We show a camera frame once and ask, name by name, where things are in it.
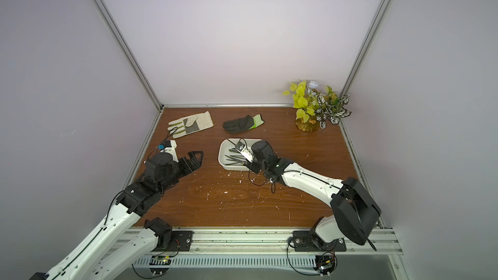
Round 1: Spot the white plastic storage box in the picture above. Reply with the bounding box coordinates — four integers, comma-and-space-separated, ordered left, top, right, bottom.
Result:
218, 138, 261, 171

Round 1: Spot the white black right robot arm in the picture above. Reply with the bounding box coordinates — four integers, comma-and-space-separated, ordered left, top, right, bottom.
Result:
236, 140, 381, 248

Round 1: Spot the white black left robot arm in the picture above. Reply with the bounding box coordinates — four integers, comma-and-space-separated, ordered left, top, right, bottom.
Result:
32, 149, 204, 279

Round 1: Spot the beige grey work glove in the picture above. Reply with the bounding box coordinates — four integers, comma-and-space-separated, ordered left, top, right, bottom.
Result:
168, 111, 214, 139

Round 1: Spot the black green work glove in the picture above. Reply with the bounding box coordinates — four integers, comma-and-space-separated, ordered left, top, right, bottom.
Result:
223, 114, 265, 134

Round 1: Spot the amber glass plant vase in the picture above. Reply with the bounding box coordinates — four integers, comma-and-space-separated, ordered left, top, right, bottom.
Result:
294, 117, 320, 133

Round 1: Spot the artificial green leafy plant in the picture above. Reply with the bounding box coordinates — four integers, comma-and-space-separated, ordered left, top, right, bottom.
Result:
282, 80, 351, 130

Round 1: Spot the left small circuit board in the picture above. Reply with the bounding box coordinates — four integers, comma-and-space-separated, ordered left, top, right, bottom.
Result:
149, 255, 172, 278

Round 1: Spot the small circuit board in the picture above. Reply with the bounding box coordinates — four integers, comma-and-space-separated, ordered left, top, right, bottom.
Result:
149, 255, 172, 278
315, 254, 338, 277

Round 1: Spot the right small circuit board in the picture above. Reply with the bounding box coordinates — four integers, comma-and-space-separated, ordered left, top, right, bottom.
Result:
315, 254, 338, 277

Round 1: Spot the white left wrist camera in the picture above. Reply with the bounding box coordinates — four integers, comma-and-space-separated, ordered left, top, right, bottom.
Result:
158, 139, 178, 162

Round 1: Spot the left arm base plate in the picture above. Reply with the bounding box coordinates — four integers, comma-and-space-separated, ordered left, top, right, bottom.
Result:
153, 230, 194, 252

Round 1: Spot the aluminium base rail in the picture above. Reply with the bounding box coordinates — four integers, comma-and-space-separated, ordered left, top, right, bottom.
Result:
131, 228, 403, 272

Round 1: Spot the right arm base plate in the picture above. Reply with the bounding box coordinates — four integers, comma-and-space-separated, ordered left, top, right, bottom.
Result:
289, 231, 347, 252

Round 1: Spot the aluminium corner frame post left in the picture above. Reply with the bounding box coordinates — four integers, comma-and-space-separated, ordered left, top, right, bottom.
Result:
92, 0, 163, 111

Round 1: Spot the aluminium corner frame post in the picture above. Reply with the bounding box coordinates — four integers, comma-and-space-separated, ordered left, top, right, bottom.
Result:
341, 0, 392, 95
92, 0, 163, 111

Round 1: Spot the aluminium corner frame post right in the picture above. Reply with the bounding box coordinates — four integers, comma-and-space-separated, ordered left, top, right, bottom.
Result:
341, 0, 392, 95

